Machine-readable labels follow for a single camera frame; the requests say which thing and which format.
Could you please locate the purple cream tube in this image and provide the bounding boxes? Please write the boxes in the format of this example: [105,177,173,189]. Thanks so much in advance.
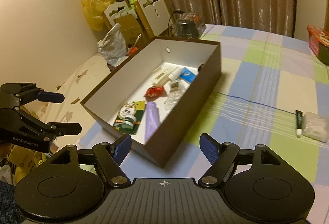
[145,102,160,142]

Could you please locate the blue toothpaste tube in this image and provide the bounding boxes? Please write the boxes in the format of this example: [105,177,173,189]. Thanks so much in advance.
[180,68,196,84]

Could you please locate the yellow plastic bag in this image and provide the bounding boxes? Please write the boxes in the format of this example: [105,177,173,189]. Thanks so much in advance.
[81,0,115,31]

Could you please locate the white carved chair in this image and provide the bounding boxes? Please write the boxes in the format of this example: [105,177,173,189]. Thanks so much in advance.
[103,0,173,38]

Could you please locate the checked tablecloth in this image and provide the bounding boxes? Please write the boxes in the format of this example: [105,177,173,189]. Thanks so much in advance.
[81,25,328,191]

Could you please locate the dark glass jar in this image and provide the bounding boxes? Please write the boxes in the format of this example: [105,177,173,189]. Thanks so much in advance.
[174,12,206,39]

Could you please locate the dark green lip gel tube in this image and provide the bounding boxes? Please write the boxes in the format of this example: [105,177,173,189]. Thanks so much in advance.
[295,110,303,138]

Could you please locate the red instant noodle bowl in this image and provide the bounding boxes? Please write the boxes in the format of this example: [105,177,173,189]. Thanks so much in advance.
[307,25,329,65]

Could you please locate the cotton swab bag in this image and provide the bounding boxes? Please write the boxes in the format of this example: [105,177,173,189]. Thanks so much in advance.
[164,79,190,110]

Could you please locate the red snack packet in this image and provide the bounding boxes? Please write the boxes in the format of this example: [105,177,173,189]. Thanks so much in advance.
[144,86,165,98]

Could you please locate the white pill bottle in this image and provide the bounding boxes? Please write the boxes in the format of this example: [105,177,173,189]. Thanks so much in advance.
[168,67,182,81]

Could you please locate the cardboard box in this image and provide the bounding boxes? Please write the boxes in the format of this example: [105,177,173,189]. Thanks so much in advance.
[114,14,144,45]

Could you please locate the crumpled silver foil bag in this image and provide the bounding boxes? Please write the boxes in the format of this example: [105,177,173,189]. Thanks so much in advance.
[98,23,128,67]

